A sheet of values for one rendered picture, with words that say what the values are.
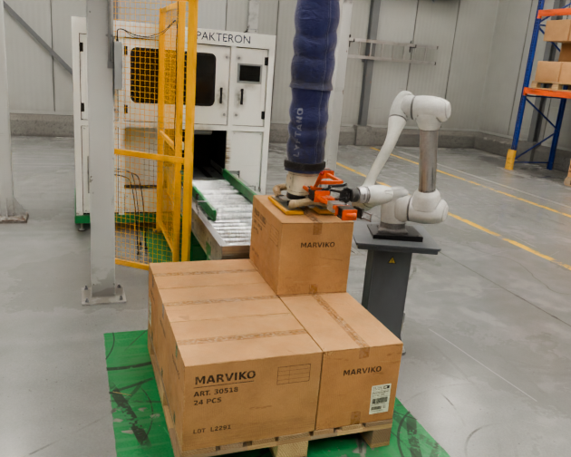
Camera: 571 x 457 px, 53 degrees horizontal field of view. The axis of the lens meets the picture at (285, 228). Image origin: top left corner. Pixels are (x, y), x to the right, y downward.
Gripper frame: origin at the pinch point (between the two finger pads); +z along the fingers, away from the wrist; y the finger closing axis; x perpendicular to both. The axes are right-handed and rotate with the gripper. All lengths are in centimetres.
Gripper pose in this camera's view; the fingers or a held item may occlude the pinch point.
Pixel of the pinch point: (320, 195)
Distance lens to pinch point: 298.8
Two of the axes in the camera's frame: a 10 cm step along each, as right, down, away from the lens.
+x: -3.3, -2.9, 9.0
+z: -9.4, 0.3, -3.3
